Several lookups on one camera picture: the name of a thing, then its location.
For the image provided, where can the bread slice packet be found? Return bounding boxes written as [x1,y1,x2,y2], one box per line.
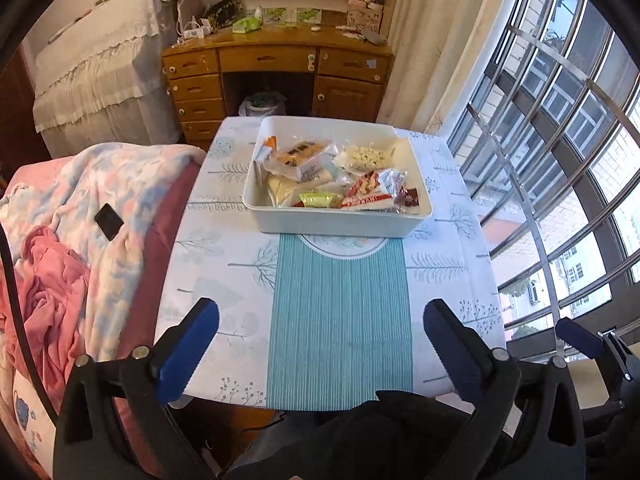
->
[265,172,311,208]

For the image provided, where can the white lace cloth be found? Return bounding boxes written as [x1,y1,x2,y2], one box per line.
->
[32,0,183,158]

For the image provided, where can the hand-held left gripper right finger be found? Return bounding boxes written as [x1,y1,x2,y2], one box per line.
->
[422,298,588,480]

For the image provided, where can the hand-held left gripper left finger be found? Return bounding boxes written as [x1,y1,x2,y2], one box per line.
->
[52,297,221,480]

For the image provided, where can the wooden desk with drawers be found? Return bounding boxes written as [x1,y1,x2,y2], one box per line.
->
[161,25,396,148]

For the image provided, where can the black phone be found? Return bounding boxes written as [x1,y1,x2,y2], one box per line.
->
[94,203,125,242]

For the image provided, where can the window with metal grille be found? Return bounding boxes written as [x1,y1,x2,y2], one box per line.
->
[445,0,640,361]

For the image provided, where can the red and white cake packet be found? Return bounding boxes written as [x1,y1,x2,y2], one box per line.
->
[340,170,408,211]

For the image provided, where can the brown and white snack packet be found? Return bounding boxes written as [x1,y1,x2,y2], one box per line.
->
[395,185,421,211]

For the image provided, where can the white storage box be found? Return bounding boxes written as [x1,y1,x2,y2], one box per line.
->
[242,116,433,239]

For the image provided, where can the orange pastry tray packet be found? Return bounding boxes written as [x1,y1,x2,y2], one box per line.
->
[262,139,338,171]

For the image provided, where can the pink cloth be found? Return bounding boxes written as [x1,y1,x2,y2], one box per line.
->
[0,225,93,411]

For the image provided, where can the white power strip with chargers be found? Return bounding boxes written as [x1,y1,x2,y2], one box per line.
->
[181,17,211,41]

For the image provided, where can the green snack packet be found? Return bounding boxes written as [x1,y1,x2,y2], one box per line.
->
[298,191,346,209]

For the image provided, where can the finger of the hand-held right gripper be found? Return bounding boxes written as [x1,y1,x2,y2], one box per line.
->
[555,316,638,406]

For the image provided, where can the dark floral pouch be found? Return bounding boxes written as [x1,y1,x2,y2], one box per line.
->
[202,0,244,28]

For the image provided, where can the cream curtain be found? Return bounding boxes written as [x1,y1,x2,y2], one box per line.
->
[377,0,531,133]

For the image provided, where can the person's dark trousers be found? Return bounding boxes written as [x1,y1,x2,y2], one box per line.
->
[220,390,481,480]

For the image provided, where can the white patterned box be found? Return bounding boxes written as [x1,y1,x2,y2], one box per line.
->
[346,2,385,36]

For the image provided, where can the trash bin with bag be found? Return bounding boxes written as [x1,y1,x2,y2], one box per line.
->
[239,91,287,120]

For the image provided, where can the puffed corn snack packet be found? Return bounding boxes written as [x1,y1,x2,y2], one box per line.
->
[334,142,396,176]

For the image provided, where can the floral blanket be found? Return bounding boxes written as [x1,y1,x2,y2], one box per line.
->
[0,142,208,366]

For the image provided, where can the white cracker packet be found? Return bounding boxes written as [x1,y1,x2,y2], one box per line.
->
[295,157,341,186]

